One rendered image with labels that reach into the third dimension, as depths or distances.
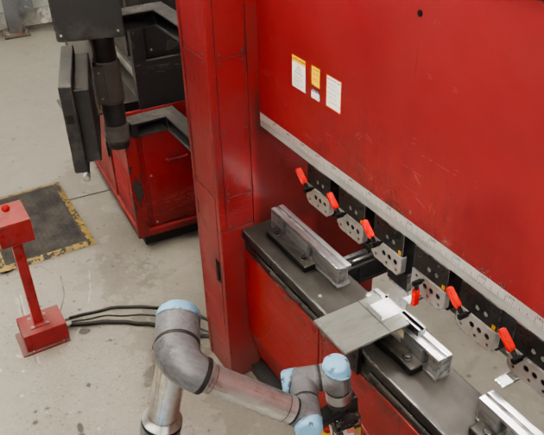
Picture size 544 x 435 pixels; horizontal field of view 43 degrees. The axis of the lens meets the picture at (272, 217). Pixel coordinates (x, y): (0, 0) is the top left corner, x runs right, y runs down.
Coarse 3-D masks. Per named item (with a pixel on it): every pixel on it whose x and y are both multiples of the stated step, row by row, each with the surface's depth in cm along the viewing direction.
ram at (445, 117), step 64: (256, 0) 249; (320, 0) 214; (384, 0) 188; (448, 0) 167; (512, 0) 151; (320, 64) 225; (384, 64) 196; (448, 64) 174; (512, 64) 156; (320, 128) 238; (384, 128) 205; (448, 128) 181; (512, 128) 162; (384, 192) 216; (448, 192) 189; (512, 192) 168; (512, 256) 175
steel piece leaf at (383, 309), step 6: (384, 300) 239; (390, 300) 239; (366, 306) 237; (372, 306) 237; (378, 306) 237; (384, 306) 237; (390, 306) 237; (396, 306) 237; (372, 312) 234; (378, 312) 234; (384, 312) 234; (390, 312) 234; (396, 312) 234; (378, 318) 232; (384, 318) 232
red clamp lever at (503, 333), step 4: (504, 328) 182; (500, 332) 181; (504, 332) 181; (508, 332) 182; (500, 336) 182; (504, 336) 181; (508, 336) 181; (504, 340) 181; (508, 340) 181; (512, 340) 181; (504, 344) 181; (508, 344) 181; (512, 344) 181; (508, 348) 181; (512, 348) 180; (512, 352) 180; (512, 356) 181; (516, 356) 180; (520, 356) 180; (524, 356) 181; (512, 360) 180; (516, 360) 179; (520, 360) 180
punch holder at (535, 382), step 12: (516, 324) 181; (516, 336) 182; (528, 336) 178; (516, 348) 184; (528, 348) 179; (540, 348) 176; (528, 360) 181; (540, 360) 177; (516, 372) 186; (528, 372) 182; (540, 372) 178; (528, 384) 183; (540, 384) 179
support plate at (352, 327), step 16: (352, 304) 239; (320, 320) 232; (336, 320) 232; (352, 320) 232; (368, 320) 232; (384, 320) 231; (400, 320) 231; (336, 336) 226; (352, 336) 226; (368, 336) 225; (384, 336) 226
